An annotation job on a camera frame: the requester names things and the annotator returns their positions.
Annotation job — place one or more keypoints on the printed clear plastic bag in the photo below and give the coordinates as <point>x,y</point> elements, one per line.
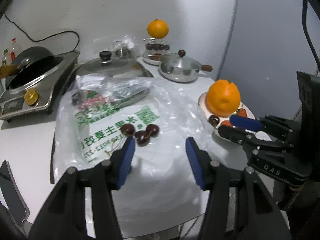
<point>98,114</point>

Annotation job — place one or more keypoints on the large orange on plate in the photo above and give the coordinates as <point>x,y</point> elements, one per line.
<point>223,98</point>

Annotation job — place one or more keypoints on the dark cherry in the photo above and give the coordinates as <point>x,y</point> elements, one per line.
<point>152,130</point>
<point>142,138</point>
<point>214,120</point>
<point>126,130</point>

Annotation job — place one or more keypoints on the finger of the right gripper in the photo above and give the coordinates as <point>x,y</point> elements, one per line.
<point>248,140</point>
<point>277,127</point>

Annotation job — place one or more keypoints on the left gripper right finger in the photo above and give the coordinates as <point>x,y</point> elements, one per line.
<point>256,213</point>

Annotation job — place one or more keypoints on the small steel saucepan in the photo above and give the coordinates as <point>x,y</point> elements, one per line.
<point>177,67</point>

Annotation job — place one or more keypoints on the white saucer under jar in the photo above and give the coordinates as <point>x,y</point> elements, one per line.
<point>151,61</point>

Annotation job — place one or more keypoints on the orange on glass jar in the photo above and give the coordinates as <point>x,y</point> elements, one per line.
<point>158,29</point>

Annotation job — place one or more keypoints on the black wok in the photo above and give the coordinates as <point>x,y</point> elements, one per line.
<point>27,66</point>

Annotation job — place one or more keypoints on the steel cup in plastic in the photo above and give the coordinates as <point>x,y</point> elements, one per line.
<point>121,49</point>

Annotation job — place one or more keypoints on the sauce bottle red cap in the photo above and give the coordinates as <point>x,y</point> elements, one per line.
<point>15,49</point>

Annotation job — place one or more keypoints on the glass jar with cherries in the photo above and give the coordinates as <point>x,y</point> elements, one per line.
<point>155,48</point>

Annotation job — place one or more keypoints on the red strawberry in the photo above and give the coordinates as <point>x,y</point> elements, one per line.
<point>226,123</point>

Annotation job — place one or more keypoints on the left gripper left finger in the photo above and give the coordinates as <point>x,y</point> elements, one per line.
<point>63,216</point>

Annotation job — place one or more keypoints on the strawberry on plate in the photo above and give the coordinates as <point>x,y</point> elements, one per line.
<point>241,112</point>

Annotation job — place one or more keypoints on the oil bottle green cap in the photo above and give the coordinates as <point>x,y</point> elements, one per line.
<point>6,60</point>

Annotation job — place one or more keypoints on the steel induction cooker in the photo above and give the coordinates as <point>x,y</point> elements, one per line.
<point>46,79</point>

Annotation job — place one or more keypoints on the steel wok lid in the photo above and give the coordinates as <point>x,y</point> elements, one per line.
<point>113,67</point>

